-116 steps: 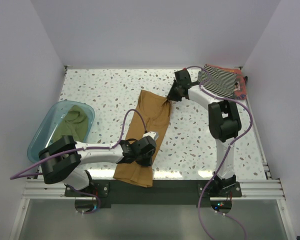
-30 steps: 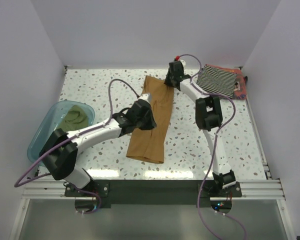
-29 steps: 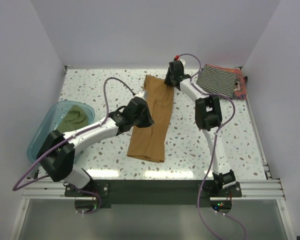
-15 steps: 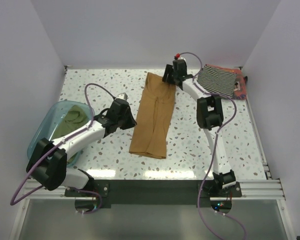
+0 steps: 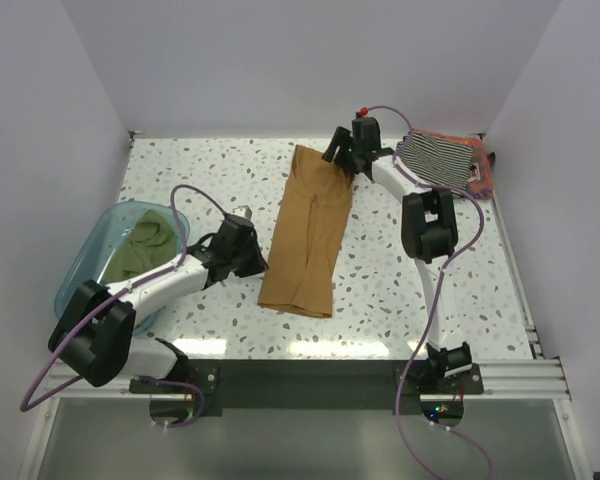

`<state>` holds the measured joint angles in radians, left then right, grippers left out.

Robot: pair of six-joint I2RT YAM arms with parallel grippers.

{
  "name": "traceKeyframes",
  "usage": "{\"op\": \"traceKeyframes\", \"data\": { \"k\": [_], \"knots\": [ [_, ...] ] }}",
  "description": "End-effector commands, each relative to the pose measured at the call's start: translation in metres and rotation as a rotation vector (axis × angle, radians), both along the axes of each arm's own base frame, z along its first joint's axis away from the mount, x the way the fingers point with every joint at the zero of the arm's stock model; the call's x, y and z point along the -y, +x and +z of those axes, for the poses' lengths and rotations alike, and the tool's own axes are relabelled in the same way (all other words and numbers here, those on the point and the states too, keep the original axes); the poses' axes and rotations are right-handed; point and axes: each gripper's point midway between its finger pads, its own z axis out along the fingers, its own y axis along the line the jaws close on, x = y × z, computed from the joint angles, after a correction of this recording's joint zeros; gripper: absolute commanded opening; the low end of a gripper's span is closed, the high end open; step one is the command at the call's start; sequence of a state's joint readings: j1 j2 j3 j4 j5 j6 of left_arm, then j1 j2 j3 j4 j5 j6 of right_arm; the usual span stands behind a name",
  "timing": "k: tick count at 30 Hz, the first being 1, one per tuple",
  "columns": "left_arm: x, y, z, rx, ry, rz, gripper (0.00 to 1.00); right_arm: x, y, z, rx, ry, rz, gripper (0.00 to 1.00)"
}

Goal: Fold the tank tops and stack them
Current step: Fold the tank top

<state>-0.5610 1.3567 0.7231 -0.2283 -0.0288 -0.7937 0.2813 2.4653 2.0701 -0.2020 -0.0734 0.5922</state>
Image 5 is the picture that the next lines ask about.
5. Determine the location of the striped folded tank top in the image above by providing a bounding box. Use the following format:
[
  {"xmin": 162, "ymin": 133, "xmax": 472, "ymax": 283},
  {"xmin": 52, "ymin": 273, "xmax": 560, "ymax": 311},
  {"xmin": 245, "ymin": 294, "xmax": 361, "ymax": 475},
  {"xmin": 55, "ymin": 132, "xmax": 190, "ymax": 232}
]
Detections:
[{"xmin": 397, "ymin": 131, "xmax": 475, "ymax": 190}]

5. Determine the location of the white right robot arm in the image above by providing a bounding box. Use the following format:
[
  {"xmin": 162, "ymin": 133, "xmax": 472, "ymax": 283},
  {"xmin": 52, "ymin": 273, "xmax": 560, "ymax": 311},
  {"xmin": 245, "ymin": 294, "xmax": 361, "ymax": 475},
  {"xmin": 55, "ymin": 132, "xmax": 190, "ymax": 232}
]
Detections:
[{"xmin": 322, "ymin": 110, "xmax": 472, "ymax": 393}]

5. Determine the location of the red patterned folded tank top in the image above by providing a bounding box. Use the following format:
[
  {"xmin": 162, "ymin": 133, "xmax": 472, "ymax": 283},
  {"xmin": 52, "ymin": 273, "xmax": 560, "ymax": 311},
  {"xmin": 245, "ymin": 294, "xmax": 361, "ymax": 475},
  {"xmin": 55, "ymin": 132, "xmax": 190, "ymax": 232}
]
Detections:
[{"xmin": 432, "ymin": 132, "xmax": 496, "ymax": 200}]

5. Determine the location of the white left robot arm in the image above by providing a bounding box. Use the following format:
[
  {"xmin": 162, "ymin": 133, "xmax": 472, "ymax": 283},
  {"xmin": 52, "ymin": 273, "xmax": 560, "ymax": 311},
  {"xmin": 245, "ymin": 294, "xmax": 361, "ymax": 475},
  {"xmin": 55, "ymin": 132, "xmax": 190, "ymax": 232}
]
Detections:
[{"xmin": 48, "ymin": 214, "xmax": 267, "ymax": 392}]

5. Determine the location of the aluminium frame rail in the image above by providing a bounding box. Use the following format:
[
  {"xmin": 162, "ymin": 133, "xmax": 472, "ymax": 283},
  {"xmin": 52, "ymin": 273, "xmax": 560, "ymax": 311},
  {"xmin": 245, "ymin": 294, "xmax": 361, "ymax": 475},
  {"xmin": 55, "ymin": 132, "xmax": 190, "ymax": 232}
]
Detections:
[{"xmin": 55, "ymin": 359, "xmax": 571, "ymax": 400}]

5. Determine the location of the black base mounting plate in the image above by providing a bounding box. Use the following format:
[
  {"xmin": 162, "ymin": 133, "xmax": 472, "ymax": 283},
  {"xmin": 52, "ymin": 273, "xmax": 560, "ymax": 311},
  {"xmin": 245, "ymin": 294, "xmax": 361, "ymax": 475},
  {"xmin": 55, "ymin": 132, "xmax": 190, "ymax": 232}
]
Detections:
[{"xmin": 129, "ymin": 360, "xmax": 485, "ymax": 420}]

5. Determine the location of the tan ribbed tank top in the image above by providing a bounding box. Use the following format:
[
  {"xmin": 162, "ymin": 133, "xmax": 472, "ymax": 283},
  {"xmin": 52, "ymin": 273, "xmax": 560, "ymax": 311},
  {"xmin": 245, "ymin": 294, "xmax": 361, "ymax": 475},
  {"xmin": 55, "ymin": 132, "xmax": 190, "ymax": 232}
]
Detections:
[{"xmin": 258, "ymin": 145, "xmax": 353, "ymax": 318}]

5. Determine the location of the translucent blue plastic bin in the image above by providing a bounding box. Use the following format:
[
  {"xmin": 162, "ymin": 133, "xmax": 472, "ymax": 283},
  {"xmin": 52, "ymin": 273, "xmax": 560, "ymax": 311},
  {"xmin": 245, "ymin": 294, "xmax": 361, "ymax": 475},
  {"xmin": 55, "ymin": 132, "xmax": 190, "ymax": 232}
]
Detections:
[{"xmin": 54, "ymin": 201, "xmax": 190, "ymax": 337}]

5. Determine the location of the olive green tank top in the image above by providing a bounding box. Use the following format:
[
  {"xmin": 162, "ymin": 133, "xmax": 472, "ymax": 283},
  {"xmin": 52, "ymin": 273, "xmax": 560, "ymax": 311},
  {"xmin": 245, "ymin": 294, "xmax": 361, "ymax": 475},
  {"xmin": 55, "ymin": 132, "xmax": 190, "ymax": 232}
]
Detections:
[{"xmin": 103, "ymin": 210, "xmax": 177, "ymax": 284}]

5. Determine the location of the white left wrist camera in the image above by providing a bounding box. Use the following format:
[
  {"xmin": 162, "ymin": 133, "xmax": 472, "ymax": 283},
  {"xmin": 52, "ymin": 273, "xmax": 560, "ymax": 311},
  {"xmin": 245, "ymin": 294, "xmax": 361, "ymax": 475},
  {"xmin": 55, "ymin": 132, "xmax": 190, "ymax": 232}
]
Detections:
[{"xmin": 232, "ymin": 205, "xmax": 253, "ymax": 220}]

